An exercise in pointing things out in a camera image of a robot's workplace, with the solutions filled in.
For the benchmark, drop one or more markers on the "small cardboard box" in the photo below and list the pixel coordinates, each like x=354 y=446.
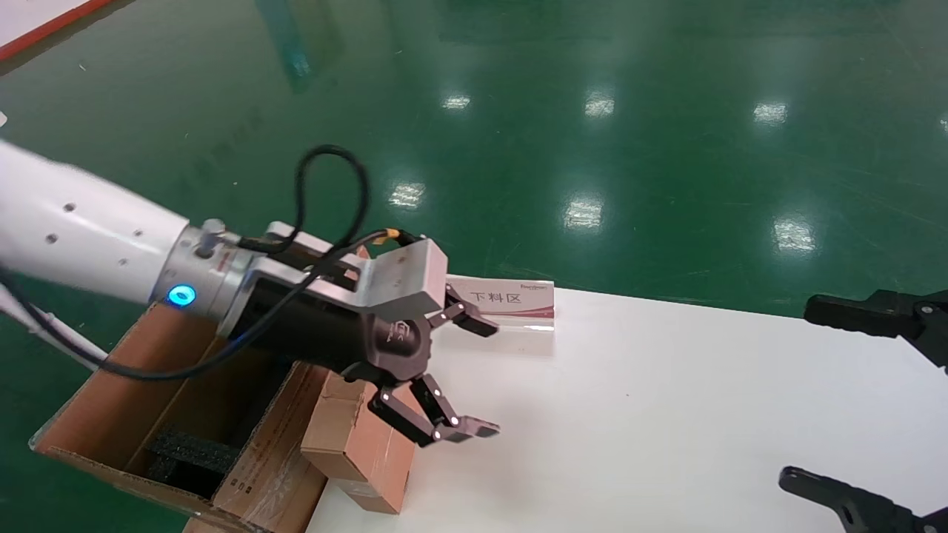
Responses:
x=355 y=459

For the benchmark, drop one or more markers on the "black foam insert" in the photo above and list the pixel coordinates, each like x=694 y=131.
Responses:
x=192 y=453

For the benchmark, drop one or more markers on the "acrylic sign with red print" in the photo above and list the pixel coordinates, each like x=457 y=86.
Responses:
x=496 y=300

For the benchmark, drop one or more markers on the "white plastic pipe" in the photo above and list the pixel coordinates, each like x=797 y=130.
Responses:
x=67 y=339

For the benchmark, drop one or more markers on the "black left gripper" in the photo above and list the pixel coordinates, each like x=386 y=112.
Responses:
x=333 y=333

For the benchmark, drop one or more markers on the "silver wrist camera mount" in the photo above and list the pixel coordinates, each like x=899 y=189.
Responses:
x=404 y=277

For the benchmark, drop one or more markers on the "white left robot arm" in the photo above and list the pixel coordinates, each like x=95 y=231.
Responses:
x=81 y=229

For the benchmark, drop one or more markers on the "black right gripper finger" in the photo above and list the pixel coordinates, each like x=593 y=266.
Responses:
x=889 y=314
x=866 y=511

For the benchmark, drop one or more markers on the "large cardboard box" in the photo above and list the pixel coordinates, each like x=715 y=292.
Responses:
x=96 y=414

